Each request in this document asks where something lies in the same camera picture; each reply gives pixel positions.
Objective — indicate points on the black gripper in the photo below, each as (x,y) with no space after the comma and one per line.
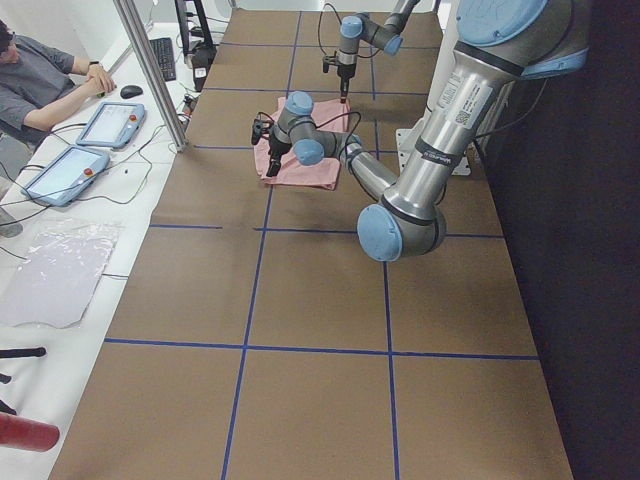
(344,73)
(276,148)

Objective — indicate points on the pink Snoopy t-shirt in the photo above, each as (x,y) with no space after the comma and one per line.
(329,115)

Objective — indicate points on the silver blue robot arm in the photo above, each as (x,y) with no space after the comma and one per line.
(498,42)
(358,28)

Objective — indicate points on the black rectangular box device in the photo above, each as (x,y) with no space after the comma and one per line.
(201,61)

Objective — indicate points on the black keyboard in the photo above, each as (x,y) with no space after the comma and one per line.
(162,49)

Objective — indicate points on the black computer mouse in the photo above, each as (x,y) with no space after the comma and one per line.
(130,91)

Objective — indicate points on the upper blue teach pendant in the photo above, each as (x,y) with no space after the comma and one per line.
(112,125)

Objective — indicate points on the blue teach pendant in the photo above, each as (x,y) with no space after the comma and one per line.
(67,176)
(112,125)

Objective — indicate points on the lower blue teach pendant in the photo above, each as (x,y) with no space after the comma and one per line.
(67,176)

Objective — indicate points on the seated person grey shirt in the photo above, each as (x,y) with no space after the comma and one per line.
(42,86)

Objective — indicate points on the clear plastic bag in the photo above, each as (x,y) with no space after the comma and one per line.
(56,282)

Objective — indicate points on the red cylinder bottle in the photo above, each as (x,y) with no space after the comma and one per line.
(26,434)

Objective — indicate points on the aluminium frame post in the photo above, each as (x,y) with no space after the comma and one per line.
(140,43)

